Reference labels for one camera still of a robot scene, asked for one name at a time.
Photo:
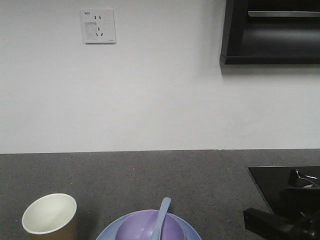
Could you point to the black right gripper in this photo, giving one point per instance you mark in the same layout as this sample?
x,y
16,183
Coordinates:
x,y
273,227

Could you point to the light blue plastic spoon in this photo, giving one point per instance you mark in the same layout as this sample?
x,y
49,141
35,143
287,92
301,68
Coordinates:
x,y
160,220

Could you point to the purple plastic bowl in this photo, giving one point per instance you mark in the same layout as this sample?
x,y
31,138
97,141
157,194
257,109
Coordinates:
x,y
140,225

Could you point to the brown paper cup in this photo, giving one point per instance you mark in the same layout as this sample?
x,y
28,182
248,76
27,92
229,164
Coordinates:
x,y
51,217

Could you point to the light blue plate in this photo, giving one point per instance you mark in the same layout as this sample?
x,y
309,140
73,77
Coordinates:
x,y
109,233

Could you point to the black glass gas stove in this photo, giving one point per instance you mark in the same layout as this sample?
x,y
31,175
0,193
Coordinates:
x,y
290,191

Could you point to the black range hood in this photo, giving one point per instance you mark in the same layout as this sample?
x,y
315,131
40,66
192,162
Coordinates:
x,y
271,32

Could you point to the white wall socket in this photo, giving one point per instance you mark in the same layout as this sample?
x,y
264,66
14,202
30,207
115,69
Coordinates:
x,y
98,26

